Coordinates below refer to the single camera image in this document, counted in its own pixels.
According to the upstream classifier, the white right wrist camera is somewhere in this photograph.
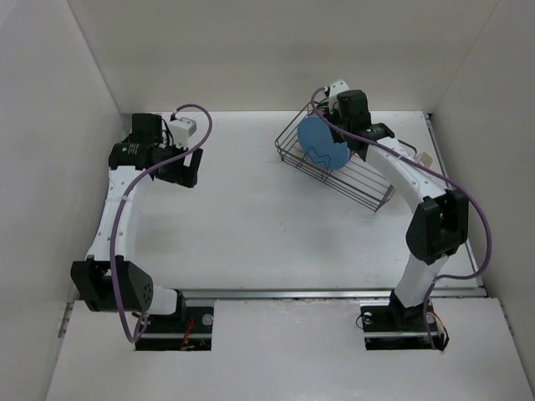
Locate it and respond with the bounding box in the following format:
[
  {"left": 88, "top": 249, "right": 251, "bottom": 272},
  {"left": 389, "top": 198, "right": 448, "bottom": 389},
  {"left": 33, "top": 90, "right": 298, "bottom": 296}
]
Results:
[{"left": 325, "top": 79, "right": 349, "bottom": 103}]

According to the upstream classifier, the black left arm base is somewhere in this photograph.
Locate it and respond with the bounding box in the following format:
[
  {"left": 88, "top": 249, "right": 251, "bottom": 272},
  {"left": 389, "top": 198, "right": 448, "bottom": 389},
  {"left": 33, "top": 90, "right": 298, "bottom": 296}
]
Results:
[{"left": 135, "top": 305, "right": 214, "bottom": 352}]

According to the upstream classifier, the aluminium front rail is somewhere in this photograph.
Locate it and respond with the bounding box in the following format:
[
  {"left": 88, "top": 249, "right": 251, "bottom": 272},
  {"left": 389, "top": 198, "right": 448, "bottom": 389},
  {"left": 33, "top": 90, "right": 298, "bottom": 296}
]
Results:
[{"left": 182, "top": 287, "right": 487, "bottom": 300}]

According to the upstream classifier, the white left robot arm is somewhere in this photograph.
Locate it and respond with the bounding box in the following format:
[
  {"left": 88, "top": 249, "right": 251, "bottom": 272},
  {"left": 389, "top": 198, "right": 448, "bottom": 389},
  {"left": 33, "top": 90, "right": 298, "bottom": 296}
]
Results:
[{"left": 70, "top": 113, "right": 203, "bottom": 332}]

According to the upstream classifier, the white cutlery holder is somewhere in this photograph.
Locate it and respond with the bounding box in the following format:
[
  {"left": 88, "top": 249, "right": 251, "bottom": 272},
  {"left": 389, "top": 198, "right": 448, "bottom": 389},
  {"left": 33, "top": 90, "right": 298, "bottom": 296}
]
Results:
[{"left": 415, "top": 152, "right": 433, "bottom": 169}]

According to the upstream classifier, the blue plastic plate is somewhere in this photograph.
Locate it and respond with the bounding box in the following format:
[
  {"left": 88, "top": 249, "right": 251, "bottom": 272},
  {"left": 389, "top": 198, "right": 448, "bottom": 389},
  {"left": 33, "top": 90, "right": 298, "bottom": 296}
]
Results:
[{"left": 297, "top": 115, "right": 351, "bottom": 170}]

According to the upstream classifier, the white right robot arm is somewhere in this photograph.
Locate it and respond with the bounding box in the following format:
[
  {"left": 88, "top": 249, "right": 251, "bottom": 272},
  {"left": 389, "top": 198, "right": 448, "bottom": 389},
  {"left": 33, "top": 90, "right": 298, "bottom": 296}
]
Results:
[{"left": 324, "top": 85, "right": 469, "bottom": 329}]

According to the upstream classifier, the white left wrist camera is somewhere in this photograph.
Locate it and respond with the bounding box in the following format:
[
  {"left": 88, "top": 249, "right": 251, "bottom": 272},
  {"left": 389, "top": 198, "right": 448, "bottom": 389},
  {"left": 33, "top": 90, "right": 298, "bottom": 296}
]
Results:
[{"left": 168, "top": 117, "right": 196, "bottom": 148}]

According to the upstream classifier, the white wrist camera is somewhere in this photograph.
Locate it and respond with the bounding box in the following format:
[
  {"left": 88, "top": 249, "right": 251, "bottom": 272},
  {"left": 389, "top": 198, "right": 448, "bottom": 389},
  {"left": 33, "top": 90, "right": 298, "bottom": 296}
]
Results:
[
  {"left": 325, "top": 79, "right": 349, "bottom": 103},
  {"left": 168, "top": 117, "right": 196, "bottom": 148}
]

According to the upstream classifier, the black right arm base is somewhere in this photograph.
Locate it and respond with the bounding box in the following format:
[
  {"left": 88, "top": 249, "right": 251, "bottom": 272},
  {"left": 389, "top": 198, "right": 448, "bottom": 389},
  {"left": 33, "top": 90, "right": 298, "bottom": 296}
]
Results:
[{"left": 355, "top": 305, "right": 450, "bottom": 352}]

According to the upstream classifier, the aluminium side rail left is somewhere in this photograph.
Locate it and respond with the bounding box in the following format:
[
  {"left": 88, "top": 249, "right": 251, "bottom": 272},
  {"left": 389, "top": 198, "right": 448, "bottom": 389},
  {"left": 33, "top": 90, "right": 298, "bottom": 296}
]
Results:
[{"left": 57, "top": 302, "right": 74, "bottom": 338}]

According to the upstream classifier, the dark wire dish rack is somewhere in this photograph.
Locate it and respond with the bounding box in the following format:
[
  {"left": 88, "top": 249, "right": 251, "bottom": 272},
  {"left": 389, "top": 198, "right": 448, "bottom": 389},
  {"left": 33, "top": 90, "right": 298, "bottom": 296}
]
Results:
[{"left": 274, "top": 104, "right": 395, "bottom": 212}]

